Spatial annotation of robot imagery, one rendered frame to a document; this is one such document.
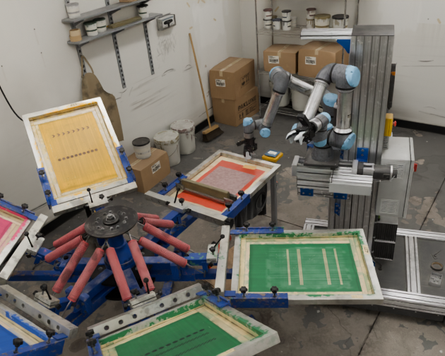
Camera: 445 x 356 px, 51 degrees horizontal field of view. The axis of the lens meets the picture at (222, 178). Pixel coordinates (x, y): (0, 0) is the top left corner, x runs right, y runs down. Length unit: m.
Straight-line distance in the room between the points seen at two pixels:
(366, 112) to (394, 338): 1.64
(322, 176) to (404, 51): 3.35
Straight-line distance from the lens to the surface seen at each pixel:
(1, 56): 4.45
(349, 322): 3.76
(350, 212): 3.56
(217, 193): 3.24
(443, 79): 6.26
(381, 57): 3.04
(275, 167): 3.59
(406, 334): 3.77
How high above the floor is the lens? 2.81
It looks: 31 degrees down
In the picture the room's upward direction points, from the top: 5 degrees counter-clockwise
